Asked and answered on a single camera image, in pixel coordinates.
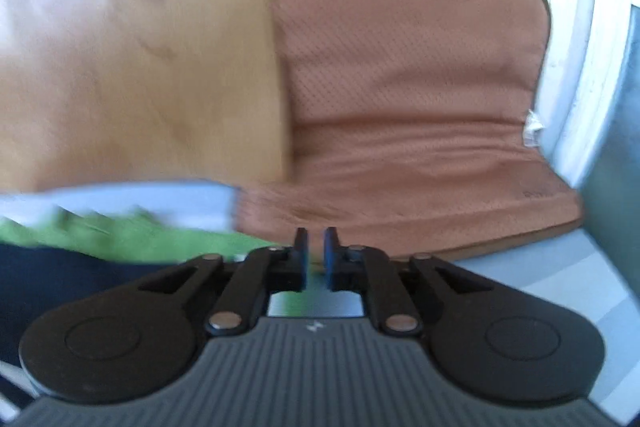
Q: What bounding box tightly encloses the brown mesh seat cushion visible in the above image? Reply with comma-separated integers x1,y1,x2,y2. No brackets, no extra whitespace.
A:
234,0,582,258

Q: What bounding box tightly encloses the navy and green sweater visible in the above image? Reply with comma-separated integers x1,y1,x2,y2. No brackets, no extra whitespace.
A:
1,208,295,365

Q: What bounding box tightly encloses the blue striped bed sheet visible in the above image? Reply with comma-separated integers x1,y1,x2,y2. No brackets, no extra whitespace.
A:
1,182,639,424

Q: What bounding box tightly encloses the wooden headboard panel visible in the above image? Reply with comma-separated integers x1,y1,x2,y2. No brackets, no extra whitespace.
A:
1,0,288,193

